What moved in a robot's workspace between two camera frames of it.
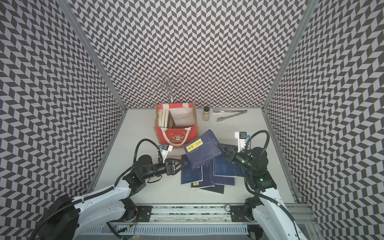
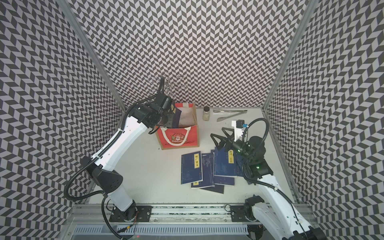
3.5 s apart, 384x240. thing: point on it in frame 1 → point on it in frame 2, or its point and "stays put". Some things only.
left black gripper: [171, 164] → [168, 115]
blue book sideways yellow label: [203, 148] → [176, 116]
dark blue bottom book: [218, 188] stays put
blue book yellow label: [189, 175] stays put
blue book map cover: [208, 174] stays put
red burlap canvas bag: [176, 124] stays put
